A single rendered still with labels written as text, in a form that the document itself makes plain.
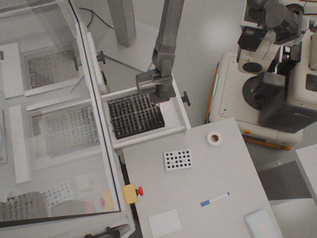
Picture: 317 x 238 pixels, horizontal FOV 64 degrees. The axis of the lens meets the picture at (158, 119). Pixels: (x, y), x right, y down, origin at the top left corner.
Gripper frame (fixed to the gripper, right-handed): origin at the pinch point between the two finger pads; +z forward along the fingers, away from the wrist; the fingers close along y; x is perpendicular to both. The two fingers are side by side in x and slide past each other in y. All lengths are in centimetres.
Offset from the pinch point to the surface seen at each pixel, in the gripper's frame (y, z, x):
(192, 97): -50, 93, -34
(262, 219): -30, 14, 58
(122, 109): 14.9, 9.3, -3.8
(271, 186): -69, 66, 50
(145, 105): 4.3, 11.1, -3.9
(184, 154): -7.5, 17.0, 21.8
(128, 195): 21.7, 8.5, 32.6
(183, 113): -9.4, 3.8, 6.6
